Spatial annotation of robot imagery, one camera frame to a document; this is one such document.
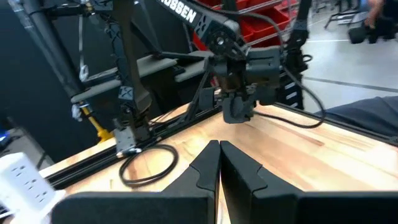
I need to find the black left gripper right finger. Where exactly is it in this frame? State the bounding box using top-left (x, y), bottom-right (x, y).
top-left (220, 140), bottom-right (398, 224)

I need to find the dark blue fabric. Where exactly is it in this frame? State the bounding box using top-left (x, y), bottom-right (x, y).
top-left (313, 95), bottom-right (398, 138)

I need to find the grey padded pole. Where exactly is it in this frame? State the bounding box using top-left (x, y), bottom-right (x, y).
top-left (7, 0), bottom-right (84, 98)

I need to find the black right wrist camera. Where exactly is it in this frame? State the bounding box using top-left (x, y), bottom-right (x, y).
top-left (246, 46), bottom-right (282, 90)

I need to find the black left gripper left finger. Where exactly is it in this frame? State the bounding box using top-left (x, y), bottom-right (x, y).
top-left (51, 139), bottom-right (222, 224)

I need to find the person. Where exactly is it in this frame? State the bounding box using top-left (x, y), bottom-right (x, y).
top-left (363, 0), bottom-right (398, 41)

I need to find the yellow plug connector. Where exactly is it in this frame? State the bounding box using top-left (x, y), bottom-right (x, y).
top-left (80, 105), bottom-right (115, 144)

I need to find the white tower power strip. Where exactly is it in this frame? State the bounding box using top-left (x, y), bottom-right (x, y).
top-left (0, 151), bottom-right (67, 224)

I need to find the black USB cable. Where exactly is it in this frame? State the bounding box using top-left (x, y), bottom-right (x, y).
top-left (118, 143), bottom-right (180, 189)

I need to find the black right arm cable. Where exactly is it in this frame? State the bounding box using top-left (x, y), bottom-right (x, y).
top-left (252, 54), bottom-right (326, 129)

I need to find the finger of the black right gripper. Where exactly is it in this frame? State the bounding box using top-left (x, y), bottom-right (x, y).
top-left (221, 95), bottom-right (239, 124)
top-left (238, 93), bottom-right (256, 123)

